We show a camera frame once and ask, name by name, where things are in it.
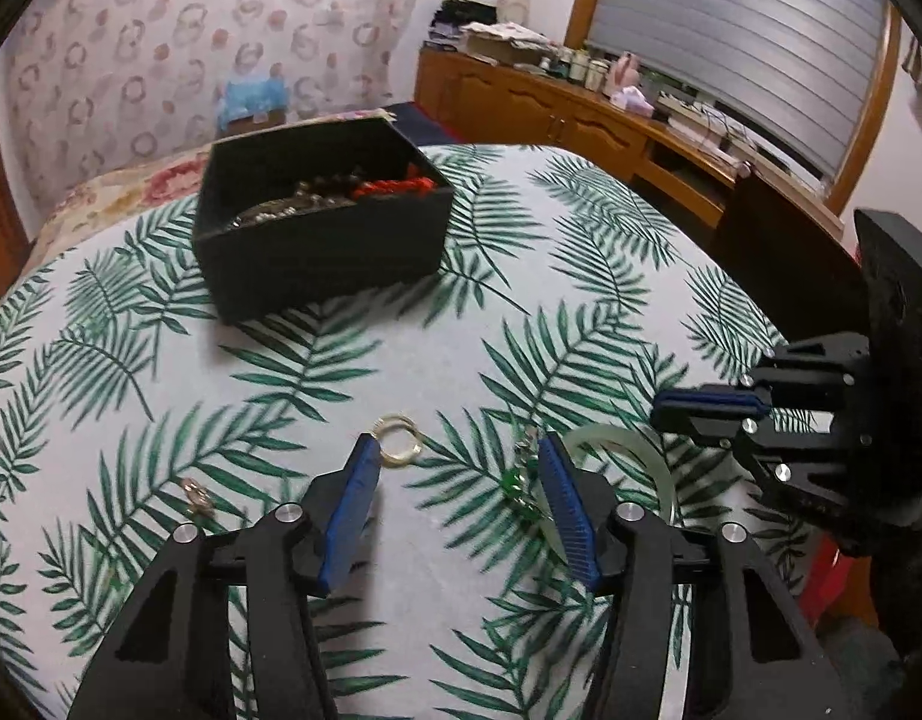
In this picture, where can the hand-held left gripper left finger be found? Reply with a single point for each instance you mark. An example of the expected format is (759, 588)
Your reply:
(352, 510)

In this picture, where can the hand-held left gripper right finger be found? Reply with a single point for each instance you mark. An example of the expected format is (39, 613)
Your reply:
(573, 517)

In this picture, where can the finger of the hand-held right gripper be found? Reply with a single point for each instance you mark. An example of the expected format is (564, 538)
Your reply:
(712, 397)
(712, 420)

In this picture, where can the green jade bangle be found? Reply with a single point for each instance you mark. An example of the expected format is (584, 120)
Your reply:
(618, 433)

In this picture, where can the pale gold bangle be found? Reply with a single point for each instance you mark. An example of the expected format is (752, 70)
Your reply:
(419, 441)

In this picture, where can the black jewelry box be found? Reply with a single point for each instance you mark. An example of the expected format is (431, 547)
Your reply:
(318, 262)

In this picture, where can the small gold earring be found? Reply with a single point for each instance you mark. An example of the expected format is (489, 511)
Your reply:
(197, 495)

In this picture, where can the black chair back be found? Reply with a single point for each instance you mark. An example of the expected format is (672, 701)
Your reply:
(790, 255)

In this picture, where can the red stool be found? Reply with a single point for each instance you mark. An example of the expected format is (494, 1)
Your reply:
(832, 581)

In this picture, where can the row of books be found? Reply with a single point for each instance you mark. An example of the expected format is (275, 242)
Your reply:
(704, 124)

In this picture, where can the pink tissue box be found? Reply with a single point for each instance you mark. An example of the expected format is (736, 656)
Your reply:
(632, 100)

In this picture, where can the pink figurine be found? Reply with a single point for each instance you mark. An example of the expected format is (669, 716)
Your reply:
(624, 73)

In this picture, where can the group of cosmetic bottles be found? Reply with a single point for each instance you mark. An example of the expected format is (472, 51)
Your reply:
(577, 67)

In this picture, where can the long wooden cabinet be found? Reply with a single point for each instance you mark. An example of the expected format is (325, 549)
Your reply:
(506, 101)

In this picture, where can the grey window blind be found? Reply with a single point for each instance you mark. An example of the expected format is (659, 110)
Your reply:
(731, 30)

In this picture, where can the dark blue floor mat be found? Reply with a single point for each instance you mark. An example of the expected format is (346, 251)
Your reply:
(423, 124)

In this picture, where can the floral bed blanket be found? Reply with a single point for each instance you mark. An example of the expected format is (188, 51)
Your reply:
(116, 195)

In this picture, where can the small cardboard box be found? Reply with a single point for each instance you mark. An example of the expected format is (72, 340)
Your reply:
(257, 124)

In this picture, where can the cardboard box with patterned cloth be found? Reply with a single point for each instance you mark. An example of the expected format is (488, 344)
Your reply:
(502, 43)

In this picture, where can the blue plastic bag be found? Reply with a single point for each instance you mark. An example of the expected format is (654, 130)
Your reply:
(252, 97)

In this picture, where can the stack of folded clothes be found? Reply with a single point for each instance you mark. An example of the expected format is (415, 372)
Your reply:
(461, 22)

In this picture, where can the wooden window frame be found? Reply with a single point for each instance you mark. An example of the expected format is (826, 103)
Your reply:
(869, 127)

